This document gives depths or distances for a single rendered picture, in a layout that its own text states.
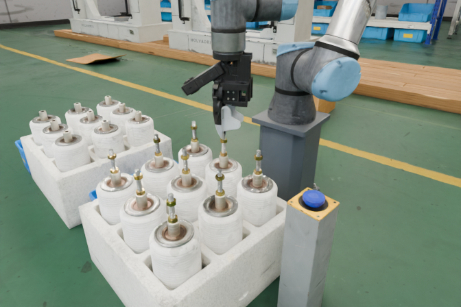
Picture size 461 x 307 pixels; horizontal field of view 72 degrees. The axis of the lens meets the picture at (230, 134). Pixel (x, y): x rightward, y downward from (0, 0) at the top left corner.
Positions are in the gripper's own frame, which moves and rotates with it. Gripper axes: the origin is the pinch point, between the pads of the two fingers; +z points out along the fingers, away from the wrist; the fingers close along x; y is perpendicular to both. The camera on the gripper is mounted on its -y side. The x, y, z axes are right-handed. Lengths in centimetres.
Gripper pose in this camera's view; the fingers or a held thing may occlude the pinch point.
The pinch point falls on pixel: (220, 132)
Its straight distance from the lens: 78.6
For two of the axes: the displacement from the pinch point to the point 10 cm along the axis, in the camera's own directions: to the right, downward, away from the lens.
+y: 9.7, 0.9, -2.0
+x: 2.2, -4.1, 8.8
